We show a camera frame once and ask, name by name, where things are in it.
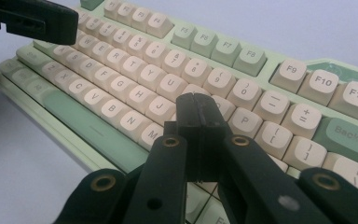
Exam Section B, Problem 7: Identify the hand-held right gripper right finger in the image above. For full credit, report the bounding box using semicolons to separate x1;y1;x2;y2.
193;92;334;224

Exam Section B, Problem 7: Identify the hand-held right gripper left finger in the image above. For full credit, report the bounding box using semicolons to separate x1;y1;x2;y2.
122;92;205;224

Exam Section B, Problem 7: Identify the green and cream keyboard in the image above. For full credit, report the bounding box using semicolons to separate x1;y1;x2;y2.
0;0;358;224

